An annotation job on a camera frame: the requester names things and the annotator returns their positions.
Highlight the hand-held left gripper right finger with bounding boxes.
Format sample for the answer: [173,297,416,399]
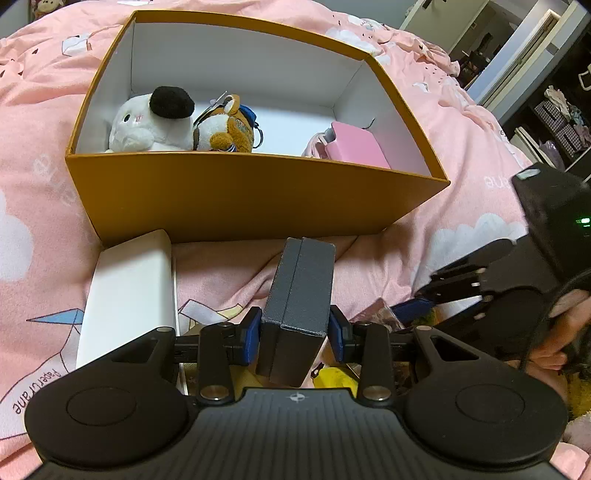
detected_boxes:
[329,305,513,401]

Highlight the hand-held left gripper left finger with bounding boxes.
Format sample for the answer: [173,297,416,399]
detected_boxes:
[69,307,263,401]

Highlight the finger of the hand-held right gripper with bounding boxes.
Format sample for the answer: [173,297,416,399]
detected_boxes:
[428,263,490,286]
[393,284,486,326]

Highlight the patterned plastic packet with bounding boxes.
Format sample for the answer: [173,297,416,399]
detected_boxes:
[358,298,411,333]

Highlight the yellow soft toy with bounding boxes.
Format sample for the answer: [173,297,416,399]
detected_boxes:
[311,364,361,391]

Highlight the dark grey textured box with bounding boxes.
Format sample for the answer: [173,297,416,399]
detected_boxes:
[255,237,336,389]

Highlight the white power bank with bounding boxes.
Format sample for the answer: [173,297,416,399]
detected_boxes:
[74,229,180,370]

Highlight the orange cardboard box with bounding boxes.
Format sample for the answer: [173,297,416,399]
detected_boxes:
[65,10,451,245]

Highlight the pink purse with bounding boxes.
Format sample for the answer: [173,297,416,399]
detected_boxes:
[302,121,392,171]

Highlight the brown bear plush keychain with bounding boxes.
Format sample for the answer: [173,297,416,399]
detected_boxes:
[191,92,266,154]

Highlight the white plush toy black ear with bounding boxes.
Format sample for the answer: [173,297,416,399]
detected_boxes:
[104,86,197,154]

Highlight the person's right hand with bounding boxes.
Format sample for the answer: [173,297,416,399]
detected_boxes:
[531,291,591,372]

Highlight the checkered fabric bin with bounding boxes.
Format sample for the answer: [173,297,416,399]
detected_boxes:
[534,99,591,158]

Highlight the crumpled pale clothes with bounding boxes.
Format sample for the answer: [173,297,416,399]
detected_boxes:
[545,87,583,125]

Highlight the yellow fuzzy cloth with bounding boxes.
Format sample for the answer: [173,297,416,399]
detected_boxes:
[564,369,591,418]

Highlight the white wardrobe panel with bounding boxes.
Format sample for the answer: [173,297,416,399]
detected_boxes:
[475,0,571,109]

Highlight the dark open wardrobe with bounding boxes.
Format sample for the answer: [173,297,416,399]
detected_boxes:
[501,0,591,178]

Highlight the grey door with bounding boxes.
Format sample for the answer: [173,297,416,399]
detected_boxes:
[399,0,491,32]

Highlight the pink printed blanket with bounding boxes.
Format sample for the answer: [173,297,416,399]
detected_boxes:
[0,0,591,476]

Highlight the column of plush toys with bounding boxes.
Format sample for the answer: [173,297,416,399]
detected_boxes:
[30,0,70,19]

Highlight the black cable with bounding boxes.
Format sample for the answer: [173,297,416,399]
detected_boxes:
[519,279,591,370]

